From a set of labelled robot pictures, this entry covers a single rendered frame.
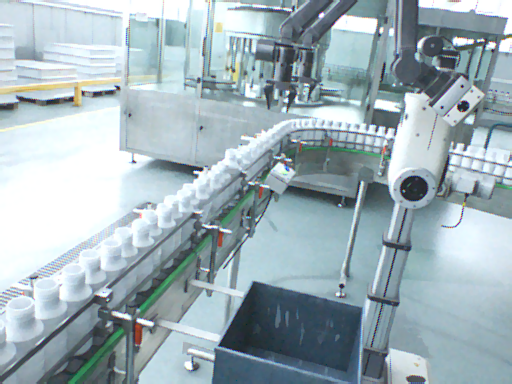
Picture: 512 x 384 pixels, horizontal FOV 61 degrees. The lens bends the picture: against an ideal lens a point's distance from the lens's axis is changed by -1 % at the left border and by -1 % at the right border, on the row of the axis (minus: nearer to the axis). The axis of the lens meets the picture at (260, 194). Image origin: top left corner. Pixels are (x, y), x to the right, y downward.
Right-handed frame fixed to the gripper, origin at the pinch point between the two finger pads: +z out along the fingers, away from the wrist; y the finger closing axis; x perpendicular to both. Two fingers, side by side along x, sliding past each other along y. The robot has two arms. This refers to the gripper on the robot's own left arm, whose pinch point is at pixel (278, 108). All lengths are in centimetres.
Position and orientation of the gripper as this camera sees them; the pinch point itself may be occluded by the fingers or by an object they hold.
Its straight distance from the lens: 149.3
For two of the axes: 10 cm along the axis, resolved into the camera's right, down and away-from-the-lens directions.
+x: 2.6, -2.9, 9.2
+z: -1.4, 9.3, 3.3
